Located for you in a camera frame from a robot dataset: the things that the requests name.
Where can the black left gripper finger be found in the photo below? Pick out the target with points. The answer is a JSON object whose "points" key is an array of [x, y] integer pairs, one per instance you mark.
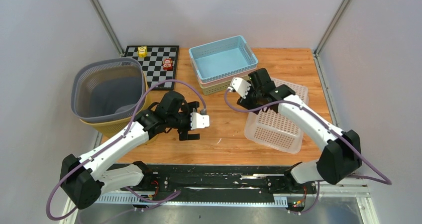
{"points": [[192, 107], [185, 136]]}

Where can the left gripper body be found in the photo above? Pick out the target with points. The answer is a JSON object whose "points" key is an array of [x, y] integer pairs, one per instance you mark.
{"points": [[182, 119]]}

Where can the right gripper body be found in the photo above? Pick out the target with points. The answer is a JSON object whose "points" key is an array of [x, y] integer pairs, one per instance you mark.
{"points": [[253, 100]]}

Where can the large white perforated basket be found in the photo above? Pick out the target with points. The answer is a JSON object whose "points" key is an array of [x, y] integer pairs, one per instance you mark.
{"points": [[273, 130]]}

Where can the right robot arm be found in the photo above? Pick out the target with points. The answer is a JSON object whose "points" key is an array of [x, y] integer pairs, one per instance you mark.
{"points": [[340, 150]]}

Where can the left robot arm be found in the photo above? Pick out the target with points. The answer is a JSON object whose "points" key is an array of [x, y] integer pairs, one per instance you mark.
{"points": [[88, 176]]}

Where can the green perforated tray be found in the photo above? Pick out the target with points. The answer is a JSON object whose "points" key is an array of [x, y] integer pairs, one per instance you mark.
{"points": [[218, 87]]}

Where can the pink perforated tray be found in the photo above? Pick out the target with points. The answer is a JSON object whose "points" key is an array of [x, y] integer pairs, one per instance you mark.
{"points": [[224, 79]]}

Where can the red owl toy block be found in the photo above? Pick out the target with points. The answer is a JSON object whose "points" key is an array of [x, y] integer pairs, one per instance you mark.
{"points": [[168, 64]]}

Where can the blue perforated tray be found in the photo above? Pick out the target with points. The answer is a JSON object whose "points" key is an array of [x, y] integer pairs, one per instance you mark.
{"points": [[216, 60]]}

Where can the black white checkerboard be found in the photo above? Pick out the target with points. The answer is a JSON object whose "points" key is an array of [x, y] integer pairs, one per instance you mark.
{"points": [[152, 63]]}

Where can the yellow ribbed bin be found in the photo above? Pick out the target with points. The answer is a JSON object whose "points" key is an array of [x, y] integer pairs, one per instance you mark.
{"points": [[111, 128]]}

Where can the yellow owl toy block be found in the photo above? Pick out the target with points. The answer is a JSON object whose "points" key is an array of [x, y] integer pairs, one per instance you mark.
{"points": [[142, 51]]}

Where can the grey mesh basket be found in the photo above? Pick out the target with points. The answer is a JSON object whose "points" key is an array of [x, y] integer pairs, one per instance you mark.
{"points": [[107, 90]]}

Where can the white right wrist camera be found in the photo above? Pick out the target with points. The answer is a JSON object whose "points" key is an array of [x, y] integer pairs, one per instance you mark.
{"points": [[240, 86]]}

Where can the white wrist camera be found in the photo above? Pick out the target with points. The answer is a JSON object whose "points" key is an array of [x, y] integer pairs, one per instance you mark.
{"points": [[240, 86], [199, 121]]}

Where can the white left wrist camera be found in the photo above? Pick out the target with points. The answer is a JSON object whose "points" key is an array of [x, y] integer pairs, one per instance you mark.
{"points": [[199, 121]]}

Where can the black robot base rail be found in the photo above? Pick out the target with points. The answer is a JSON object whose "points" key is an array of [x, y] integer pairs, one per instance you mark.
{"points": [[229, 186]]}

